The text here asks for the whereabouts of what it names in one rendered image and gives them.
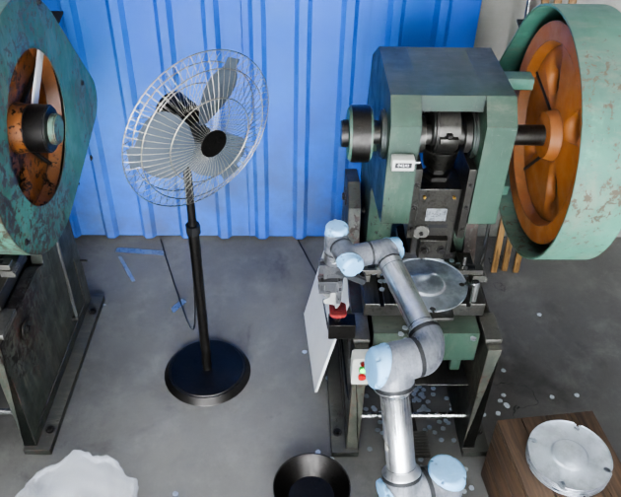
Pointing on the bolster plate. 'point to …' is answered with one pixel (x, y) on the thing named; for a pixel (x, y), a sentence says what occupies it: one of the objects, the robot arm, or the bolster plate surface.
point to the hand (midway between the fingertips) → (337, 305)
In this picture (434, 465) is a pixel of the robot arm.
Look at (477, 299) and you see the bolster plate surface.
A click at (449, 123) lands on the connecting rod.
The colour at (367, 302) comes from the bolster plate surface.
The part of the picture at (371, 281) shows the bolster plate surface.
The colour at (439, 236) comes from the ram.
